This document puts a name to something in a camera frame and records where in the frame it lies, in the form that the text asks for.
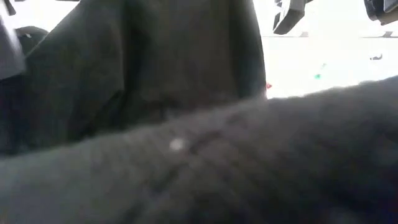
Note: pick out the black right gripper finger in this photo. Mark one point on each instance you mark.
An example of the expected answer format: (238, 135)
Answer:
(377, 9)
(289, 17)

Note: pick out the black garment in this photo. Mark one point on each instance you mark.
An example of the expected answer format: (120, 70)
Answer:
(186, 155)

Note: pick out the black overhead crossbar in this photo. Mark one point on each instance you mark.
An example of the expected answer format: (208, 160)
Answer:
(304, 34)

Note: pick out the black ceiling fixture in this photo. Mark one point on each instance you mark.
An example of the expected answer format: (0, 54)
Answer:
(376, 57)

